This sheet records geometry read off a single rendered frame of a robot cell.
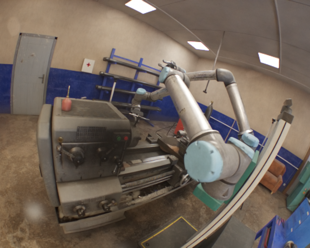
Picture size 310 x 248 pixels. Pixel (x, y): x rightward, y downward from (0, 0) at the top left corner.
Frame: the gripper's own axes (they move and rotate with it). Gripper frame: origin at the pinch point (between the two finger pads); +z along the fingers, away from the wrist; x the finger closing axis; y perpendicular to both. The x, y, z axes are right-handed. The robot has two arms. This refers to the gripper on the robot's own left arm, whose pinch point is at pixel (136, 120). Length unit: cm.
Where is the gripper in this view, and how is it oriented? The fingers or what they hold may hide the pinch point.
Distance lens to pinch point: 126.0
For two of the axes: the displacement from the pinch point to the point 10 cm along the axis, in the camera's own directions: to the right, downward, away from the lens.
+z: 1.3, 6.8, -7.2
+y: 4.9, -6.8, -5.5
